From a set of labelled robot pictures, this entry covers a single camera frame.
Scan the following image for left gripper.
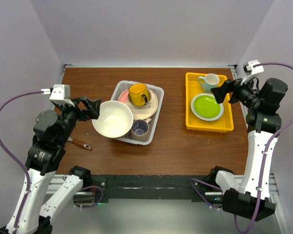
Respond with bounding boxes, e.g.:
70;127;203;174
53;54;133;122
56;95;101;145

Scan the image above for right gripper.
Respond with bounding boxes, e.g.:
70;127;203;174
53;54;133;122
211;73;262;109

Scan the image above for cream ceramic bowl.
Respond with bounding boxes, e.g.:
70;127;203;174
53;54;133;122
92;100;133;138

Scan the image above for pink cream branch plate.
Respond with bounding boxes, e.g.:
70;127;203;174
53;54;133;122
117;90;159;120

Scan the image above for yellow glass cup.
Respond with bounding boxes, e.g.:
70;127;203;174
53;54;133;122
128;83;149;106

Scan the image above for pink purple mug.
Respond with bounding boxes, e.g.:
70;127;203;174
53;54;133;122
131;118;152;142

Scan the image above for purple patterned small bowl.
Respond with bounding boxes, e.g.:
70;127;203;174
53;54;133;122
127;89;152;108

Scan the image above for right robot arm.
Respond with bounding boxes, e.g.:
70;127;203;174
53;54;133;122
204;78;288;221

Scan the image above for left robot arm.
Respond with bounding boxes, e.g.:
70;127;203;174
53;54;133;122
0;97;102;234

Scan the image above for light blue mug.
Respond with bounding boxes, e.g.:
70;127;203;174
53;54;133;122
197;74;220;93

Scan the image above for lime green plate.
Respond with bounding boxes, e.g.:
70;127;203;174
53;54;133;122
190;93;224;121

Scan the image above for yellow plastic tray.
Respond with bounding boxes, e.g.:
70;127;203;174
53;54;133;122
185;72;234;133

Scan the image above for white plastic basket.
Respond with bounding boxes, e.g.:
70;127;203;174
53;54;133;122
111;80;164;145

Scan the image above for spatula with wooden handle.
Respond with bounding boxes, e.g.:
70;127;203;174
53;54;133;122
67;137;93;151

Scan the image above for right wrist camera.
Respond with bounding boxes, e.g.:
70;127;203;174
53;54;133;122
241;59;264;84

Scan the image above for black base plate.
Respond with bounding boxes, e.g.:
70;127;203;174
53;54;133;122
63;174;236;205

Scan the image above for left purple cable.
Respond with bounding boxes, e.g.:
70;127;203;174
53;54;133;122
0;90;104;231

